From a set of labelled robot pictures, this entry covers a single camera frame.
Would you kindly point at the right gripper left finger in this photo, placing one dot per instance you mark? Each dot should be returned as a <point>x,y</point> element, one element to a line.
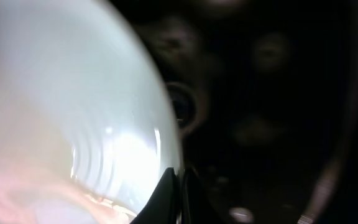
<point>162,207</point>

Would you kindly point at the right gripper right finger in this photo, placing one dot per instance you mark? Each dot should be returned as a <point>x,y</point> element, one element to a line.
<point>196,208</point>

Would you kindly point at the light blue plate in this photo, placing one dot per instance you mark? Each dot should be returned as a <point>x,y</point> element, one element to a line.
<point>86,126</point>

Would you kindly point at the black round tray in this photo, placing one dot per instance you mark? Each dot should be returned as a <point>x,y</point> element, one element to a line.
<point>266,98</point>

